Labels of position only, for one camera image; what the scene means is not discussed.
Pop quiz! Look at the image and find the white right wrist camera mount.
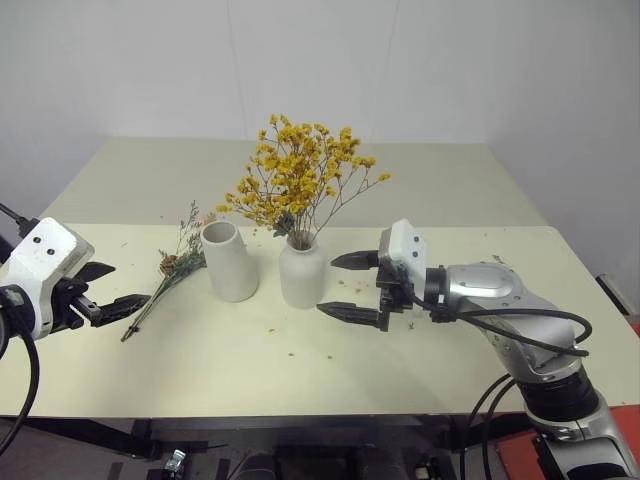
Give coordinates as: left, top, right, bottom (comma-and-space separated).
377, 218, 429, 302

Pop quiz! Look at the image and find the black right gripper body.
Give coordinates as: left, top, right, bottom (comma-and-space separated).
375, 263, 419, 334

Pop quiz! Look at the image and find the yellow dried flower bouquet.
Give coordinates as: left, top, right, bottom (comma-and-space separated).
215, 113, 393, 251

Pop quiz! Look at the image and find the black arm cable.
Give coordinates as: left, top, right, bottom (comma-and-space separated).
0, 202, 42, 451
407, 290, 594, 480

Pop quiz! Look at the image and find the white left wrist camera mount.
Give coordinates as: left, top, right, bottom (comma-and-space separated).
1, 216, 97, 342

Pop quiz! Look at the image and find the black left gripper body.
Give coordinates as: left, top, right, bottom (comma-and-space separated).
50, 276, 101, 332

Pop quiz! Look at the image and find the black table frame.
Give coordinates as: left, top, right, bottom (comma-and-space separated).
0, 412, 504, 480

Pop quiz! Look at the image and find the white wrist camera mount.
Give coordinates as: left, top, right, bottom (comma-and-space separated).
1, 216, 97, 342
377, 218, 429, 302

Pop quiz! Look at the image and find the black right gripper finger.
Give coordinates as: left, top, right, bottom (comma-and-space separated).
330, 250, 382, 273
316, 301, 390, 333

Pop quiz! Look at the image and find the green and pink dried bouquet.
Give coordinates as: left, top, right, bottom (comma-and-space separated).
119, 200, 219, 344

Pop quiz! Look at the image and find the white slant-topped cylinder vase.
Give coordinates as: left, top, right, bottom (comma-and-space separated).
199, 221, 260, 304

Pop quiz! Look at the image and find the white bottle-shaped vase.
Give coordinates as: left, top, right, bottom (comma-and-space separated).
278, 234, 329, 311

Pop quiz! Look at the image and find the silver metal clamp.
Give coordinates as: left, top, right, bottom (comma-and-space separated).
163, 448, 189, 474

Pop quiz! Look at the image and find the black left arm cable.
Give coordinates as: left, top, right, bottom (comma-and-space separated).
0, 202, 42, 451

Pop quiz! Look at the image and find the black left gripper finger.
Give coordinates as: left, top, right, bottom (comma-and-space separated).
74, 260, 118, 285
91, 293, 153, 329

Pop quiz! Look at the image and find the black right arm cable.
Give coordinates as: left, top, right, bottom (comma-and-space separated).
407, 290, 594, 480

